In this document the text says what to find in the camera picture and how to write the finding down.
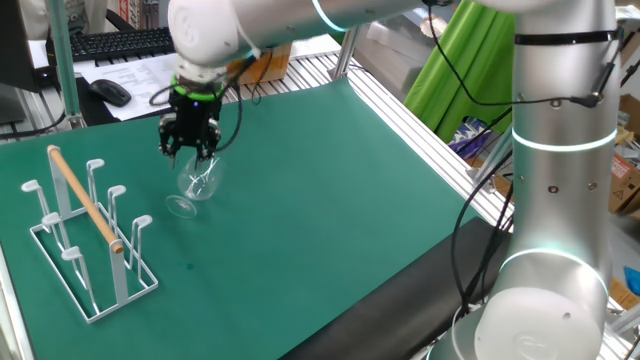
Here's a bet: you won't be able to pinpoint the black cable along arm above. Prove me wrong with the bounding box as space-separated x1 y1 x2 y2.
427 0 625 110

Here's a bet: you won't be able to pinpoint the white wire cup rack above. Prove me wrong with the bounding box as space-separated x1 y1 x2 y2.
20 147 160 325

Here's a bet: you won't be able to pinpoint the cardboard box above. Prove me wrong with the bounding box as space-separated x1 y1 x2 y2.
607 152 640 221

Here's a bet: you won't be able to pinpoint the wooden rack handle rod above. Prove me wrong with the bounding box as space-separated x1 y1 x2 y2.
47 144 125 255

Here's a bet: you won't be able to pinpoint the black monitor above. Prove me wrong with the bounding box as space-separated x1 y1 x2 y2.
0 0 42 126

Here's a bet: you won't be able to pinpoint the blue white patterned bag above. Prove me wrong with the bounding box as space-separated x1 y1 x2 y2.
448 117 484 159

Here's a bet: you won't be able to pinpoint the green table mat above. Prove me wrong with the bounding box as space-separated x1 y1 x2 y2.
0 77 481 360

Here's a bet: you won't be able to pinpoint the brown wooden block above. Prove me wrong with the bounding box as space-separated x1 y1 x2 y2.
227 43 294 85

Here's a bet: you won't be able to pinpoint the aluminium profile table frame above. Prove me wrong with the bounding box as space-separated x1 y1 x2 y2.
0 49 640 360

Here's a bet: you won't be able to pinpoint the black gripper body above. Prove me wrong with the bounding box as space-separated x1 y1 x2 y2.
167 93 224 147

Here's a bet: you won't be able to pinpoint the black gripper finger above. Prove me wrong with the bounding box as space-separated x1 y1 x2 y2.
194 119 223 170
158 115 183 169

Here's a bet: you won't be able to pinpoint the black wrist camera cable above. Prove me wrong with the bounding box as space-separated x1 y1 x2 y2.
148 47 275 154

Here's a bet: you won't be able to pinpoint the printed paper sheet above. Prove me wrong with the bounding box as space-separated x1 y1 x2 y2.
79 52 181 122

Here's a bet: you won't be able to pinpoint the bright green cloth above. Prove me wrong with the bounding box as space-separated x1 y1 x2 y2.
403 0 516 144

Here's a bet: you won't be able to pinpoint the black cables at robot base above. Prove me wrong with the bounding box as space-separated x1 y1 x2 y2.
449 149 516 316

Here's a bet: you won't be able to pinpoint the green flange ring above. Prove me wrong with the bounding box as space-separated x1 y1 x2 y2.
169 73 226 101

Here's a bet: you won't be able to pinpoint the black mat strip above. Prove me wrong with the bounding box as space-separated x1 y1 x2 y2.
279 217 511 360

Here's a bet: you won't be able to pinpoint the white foam boxes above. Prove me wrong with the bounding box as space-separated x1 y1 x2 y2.
352 14 441 101

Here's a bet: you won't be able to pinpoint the aluminium frame post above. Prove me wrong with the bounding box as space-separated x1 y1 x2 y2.
472 127 516 186
330 27 361 81
47 0 85 130

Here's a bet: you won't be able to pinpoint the black computer mouse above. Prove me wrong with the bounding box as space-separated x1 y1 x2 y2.
88 78 133 108

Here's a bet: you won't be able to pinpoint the black keyboard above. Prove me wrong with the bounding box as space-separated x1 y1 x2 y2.
47 25 176 64

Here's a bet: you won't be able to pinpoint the clear wine glass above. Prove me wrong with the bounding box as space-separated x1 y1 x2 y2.
164 152 225 220

